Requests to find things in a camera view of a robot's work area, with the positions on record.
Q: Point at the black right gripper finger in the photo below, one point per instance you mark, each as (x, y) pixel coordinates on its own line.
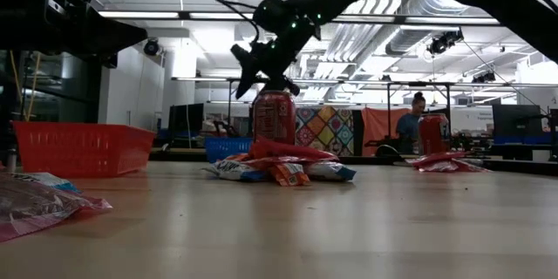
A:
(283, 85)
(246, 74)

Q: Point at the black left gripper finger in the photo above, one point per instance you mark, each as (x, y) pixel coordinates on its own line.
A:
(113, 32)

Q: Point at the red candy packet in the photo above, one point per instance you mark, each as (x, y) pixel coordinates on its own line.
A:
(436, 159)
(283, 150)

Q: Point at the orange candy pack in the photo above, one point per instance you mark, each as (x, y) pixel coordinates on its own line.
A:
(290, 175)
(239, 157)

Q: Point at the white blue candy bar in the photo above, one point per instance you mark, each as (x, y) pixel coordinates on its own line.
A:
(52, 181)
(231, 170)
(329, 171)

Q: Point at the pink candy bag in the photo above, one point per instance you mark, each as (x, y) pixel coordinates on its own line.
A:
(35, 209)

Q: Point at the long ceiling light strip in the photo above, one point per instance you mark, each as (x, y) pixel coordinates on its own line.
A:
(218, 15)
(139, 14)

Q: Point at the red soda can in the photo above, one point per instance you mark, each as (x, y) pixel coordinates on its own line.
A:
(274, 117)

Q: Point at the black round spotlight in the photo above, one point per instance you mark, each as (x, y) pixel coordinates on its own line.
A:
(151, 47)

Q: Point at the colourful patchwork quilt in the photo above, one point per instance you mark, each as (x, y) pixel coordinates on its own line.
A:
(324, 131)

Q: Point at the black computer monitor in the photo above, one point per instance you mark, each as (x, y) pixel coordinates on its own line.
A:
(186, 117)
(516, 120)

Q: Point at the blue plastic basket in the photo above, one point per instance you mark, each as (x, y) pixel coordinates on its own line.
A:
(226, 148)

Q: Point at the orange hanging cloth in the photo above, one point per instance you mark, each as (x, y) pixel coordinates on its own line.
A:
(377, 128)

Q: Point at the red plastic basket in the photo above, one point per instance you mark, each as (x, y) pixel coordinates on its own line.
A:
(83, 148)

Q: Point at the person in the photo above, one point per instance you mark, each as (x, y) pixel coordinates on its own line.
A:
(410, 128)

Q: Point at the red can with blue logo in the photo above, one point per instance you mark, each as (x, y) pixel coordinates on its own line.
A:
(431, 135)

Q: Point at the black metal stand frame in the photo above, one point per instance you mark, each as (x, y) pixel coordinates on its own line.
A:
(418, 83)

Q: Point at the black ceiling camera cluster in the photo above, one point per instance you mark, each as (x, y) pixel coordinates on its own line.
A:
(484, 77)
(440, 43)

